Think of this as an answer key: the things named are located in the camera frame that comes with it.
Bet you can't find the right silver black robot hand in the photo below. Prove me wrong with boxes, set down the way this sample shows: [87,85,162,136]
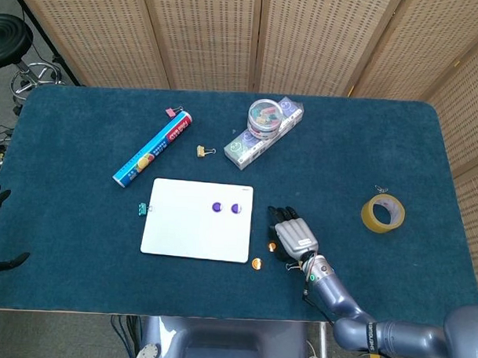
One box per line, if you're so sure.
[265,204,321,265]

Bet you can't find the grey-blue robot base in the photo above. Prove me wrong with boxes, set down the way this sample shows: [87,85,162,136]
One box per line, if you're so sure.
[132,315,312,358]

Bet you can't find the yellow packing tape roll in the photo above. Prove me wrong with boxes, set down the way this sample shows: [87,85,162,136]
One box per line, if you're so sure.
[359,192,407,235]

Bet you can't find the dark blue table mat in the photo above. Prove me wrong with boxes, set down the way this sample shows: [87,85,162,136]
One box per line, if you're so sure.
[0,82,478,329]

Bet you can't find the clear rectangular box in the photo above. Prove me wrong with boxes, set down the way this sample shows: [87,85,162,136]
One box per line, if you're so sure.
[222,93,305,174]

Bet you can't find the silver metal table leg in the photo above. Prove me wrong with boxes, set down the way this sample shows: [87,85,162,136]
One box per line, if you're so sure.
[317,322,331,358]

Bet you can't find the white magnetic board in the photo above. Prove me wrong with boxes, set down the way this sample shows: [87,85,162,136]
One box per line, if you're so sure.
[139,177,255,265]

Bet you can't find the clear tub of binder clips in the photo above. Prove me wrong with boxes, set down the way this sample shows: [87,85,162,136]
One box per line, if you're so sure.
[246,97,285,141]

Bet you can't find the blue plastic wrap roll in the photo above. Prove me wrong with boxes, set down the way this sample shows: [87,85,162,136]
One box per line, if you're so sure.
[111,107,194,191]

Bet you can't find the black stool chrome base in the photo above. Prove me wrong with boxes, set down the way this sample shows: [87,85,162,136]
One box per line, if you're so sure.
[0,13,68,115]

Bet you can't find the black metal bar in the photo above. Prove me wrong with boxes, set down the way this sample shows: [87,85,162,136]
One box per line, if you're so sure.
[2,0,86,87]

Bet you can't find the wicker folding screen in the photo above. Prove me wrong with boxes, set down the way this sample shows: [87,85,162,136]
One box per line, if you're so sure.
[1,0,478,306]

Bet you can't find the black cable bundle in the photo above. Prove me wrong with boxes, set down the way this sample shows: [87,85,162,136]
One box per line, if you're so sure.
[108,314,140,358]

